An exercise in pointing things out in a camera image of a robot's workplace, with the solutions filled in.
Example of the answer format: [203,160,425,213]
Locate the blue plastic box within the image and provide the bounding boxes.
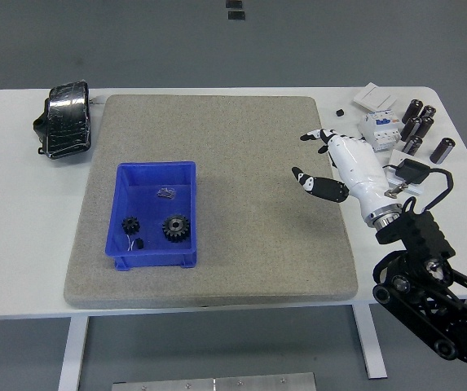
[105,160,199,270]

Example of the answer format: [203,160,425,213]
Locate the white table leg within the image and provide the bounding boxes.
[353,304,389,380]
[57,316,90,391]

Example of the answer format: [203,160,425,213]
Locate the white flat plate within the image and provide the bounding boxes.
[384,149,425,196]

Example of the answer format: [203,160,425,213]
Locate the small black gear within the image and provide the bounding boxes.
[121,215,141,236]

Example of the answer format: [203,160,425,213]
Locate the large black gear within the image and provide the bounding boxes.
[162,214,192,244]

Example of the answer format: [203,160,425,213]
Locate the black film-wrapped device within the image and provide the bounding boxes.
[33,80,95,160]

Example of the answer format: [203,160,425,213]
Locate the black power adapter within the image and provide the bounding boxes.
[394,158,431,185]

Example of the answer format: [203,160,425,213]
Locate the grey-brown felt mat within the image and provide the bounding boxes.
[64,94,359,309]

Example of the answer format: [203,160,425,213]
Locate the grey metal plate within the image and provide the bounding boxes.
[112,371,318,391]

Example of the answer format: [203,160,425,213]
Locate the white wall switch panel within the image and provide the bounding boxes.
[353,82,397,112]

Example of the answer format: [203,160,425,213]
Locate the white circuit breaker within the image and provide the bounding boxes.
[358,109,403,154]

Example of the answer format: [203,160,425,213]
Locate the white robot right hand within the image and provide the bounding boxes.
[291,128,400,220]

